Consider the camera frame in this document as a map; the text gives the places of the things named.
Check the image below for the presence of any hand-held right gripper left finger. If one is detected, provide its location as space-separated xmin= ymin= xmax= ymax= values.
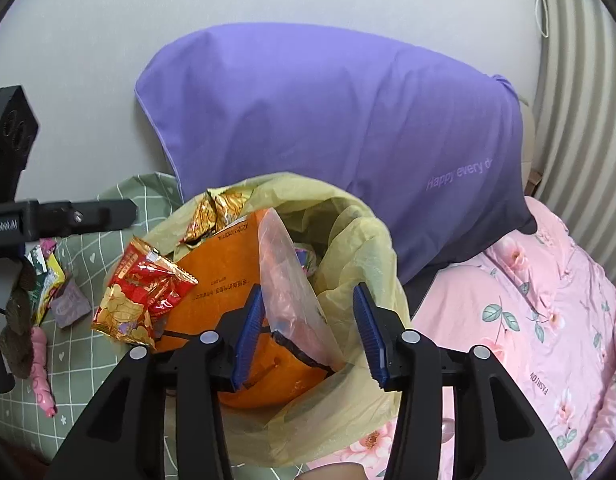
xmin=45 ymin=284 xmax=265 ymax=480

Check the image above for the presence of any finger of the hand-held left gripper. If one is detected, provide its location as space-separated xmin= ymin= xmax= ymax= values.
xmin=35 ymin=198 xmax=139 ymax=241

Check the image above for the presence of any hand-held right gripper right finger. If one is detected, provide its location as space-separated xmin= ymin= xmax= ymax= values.
xmin=352 ymin=284 xmax=574 ymax=480

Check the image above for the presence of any orange plastic mailer bag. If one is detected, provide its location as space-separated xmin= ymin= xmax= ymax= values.
xmin=155 ymin=207 xmax=346 ymax=408

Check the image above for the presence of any yellow plastic bag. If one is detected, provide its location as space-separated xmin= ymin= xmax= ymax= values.
xmin=104 ymin=172 xmax=414 ymax=468

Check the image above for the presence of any yellow snack wrapper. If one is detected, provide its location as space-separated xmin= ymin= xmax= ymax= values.
xmin=35 ymin=255 xmax=69 ymax=326

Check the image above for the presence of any red gold snack wrapper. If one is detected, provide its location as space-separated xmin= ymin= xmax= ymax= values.
xmin=90 ymin=236 xmax=199 ymax=351

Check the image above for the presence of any colourful foil wrapper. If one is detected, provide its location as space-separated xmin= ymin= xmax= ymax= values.
xmin=293 ymin=242 xmax=321 ymax=278

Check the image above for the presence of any pink floral blanket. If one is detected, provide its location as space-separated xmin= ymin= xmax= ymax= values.
xmin=308 ymin=195 xmax=616 ymax=480

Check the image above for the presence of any pink small bottle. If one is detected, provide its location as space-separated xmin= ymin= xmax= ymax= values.
xmin=30 ymin=327 xmax=58 ymax=420

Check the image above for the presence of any purple pillow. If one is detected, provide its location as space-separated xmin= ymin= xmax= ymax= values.
xmin=134 ymin=22 xmax=539 ymax=286

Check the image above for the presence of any striped curtain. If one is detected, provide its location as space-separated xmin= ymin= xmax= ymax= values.
xmin=530 ymin=0 xmax=616 ymax=281

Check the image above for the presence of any brown knitted strap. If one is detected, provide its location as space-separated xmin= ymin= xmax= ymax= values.
xmin=0 ymin=260 xmax=36 ymax=378

